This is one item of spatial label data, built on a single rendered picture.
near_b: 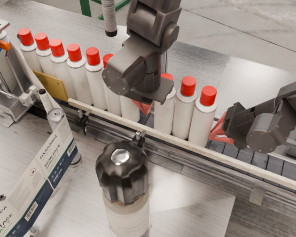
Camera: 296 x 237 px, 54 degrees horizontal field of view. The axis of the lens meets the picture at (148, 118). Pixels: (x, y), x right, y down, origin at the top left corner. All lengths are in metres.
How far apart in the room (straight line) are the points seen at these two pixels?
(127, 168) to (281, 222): 0.50
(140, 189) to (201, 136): 0.32
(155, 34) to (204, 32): 2.27
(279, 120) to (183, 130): 0.27
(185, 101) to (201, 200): 0.24
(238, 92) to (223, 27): 1.85
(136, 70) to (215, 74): 0.60
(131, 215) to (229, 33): 2.41
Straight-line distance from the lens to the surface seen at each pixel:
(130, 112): 0.79
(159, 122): 0.75
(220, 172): 0.80
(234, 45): 2.65
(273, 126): 0.58
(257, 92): 1.05
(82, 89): 0.84
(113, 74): 0.50
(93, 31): 1.27
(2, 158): 0.86
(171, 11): 0.49
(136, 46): 0.52
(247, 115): 0.67
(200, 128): 0.72
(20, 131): 0.89
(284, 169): 0.83
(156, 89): 0.61
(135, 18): 0.50
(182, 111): 0.71
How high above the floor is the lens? 1.54
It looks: 51 degrees down
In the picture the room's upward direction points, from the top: straight up
